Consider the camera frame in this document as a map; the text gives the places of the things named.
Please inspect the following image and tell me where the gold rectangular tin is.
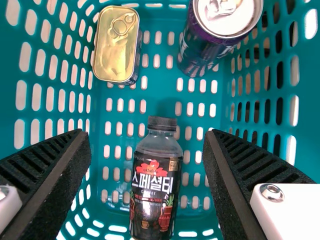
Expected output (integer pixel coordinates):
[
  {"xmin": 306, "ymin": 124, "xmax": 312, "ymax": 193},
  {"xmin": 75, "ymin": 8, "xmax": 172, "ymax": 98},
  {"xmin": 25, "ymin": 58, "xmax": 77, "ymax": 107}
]
[{"xmin": 92, "ymin": 6, "xmax": 143, "ymax": 87}]

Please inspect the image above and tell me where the teal shopping basket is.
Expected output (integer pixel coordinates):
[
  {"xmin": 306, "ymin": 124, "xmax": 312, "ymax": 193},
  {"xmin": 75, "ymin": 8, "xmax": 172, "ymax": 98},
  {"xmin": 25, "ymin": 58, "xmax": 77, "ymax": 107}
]
[{"xmin": 0, "ymin": 0, "xmax": 320, "ymax": 240}]

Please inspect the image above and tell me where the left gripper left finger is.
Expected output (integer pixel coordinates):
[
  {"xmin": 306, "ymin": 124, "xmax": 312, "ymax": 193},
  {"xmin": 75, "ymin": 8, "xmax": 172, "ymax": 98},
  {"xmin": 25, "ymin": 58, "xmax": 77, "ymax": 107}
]
[{"xmin": 0, "ymin": 128, "xmax": 92, "ymax": 240}]

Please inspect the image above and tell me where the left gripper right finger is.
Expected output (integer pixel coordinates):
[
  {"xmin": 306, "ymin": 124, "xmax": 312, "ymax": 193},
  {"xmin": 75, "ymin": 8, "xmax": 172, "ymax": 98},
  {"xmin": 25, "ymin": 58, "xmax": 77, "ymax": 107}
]
[{"xmin": 202, "ymin": 128, "xmax": 320, "ymax": 240}]

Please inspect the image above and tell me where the dark coffee bottle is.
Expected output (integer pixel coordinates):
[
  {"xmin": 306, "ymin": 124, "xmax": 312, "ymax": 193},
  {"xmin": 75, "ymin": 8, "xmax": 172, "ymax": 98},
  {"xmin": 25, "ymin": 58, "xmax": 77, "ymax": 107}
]
[{"xmin": 129, "ymin": 115, "xmax": 185, "ymax": 240}]

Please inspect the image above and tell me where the purple can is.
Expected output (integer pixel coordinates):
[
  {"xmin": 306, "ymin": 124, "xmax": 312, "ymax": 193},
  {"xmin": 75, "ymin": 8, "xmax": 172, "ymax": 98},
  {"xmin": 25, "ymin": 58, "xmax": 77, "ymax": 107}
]
[{"xmin": 176, "ymin": 0, "xmax": 265, "ymax": 78}]

